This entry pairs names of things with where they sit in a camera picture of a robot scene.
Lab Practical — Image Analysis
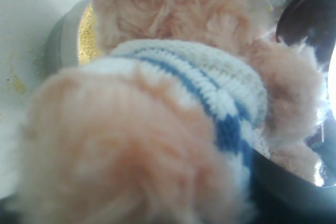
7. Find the dark brown wooden spoon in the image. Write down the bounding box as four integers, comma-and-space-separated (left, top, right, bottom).
276, 0, 335, 71

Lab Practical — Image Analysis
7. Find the steel bowl of yellow millet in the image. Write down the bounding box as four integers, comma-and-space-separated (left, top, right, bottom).
44, 0, 100, 76

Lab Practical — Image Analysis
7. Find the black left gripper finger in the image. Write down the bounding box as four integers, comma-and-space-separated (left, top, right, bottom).
251, 154, 335, 223

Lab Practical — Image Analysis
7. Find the tan teddy bear striped sweater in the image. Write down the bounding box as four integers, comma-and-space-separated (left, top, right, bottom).
13, 0, 326, 223

